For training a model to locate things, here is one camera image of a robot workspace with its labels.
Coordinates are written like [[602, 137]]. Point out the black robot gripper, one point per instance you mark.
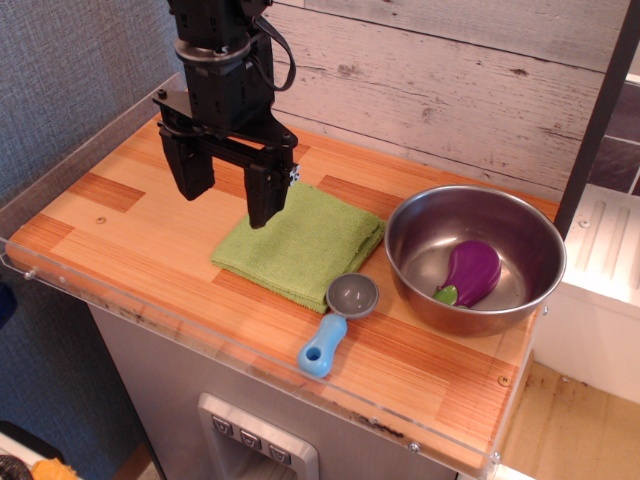
[[225, 113]]

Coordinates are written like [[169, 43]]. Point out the green towel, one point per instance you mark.
[[302, 249]]

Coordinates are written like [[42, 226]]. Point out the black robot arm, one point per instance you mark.
[[222, 19]]

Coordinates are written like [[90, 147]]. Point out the clear acrylic table guard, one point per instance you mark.
[[111, 229]]

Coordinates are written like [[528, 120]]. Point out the blue grey toy scoop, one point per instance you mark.
[[350, 296]]

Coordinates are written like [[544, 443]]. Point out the grey toy fridge cabinet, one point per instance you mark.
[[164, 380]]

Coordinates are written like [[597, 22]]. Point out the stainless steel bowl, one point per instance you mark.
[[423, 230]]

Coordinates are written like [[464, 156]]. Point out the purple toy eggplant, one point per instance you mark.
[[474, 270]]

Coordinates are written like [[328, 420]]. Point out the silver dispenser button panel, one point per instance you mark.
[[244, 446]]

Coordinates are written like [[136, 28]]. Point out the orange object bottom left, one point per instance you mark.
[[53, 469]]

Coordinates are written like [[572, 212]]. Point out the white toy sink unit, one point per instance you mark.
[[591, 333]]

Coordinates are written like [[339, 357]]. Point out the dark right shelf post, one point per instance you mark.
[[614, 79]]

